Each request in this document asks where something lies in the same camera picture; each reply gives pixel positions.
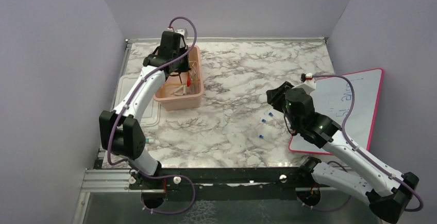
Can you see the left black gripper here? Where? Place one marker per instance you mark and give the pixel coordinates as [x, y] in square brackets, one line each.
[185, 67]

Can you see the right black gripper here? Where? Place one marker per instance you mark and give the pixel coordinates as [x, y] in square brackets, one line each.
[275, 96]

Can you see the red plastic spoon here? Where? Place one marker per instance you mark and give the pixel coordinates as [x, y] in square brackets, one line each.
[188, 82]

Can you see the white clay triangle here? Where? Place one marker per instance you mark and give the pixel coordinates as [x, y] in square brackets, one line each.
[182, 90]

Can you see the yellow rubber tube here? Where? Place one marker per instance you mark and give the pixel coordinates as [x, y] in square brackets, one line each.
[169, 88]

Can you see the black metal ring stand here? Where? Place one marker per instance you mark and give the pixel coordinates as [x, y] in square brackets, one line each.
[179, 76]

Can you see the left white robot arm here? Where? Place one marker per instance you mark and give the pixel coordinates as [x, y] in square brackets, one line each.
[120, 130]

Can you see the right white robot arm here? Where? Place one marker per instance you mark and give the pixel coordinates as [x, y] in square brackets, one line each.
[385, 190]

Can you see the pink plastic bin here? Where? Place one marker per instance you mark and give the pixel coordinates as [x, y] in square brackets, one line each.
[183, 102]

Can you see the pink framed whiteboard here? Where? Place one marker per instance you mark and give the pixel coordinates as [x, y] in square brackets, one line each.
[333, 98]

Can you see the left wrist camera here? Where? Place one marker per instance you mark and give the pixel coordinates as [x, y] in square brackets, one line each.
[182, 31]

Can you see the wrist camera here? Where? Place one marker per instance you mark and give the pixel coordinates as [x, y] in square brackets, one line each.
[182, 31]
[308, 82]

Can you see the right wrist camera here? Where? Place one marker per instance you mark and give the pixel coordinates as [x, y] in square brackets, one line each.
[308, 82]

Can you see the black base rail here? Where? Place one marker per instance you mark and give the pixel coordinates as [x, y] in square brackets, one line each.
[225, 184]

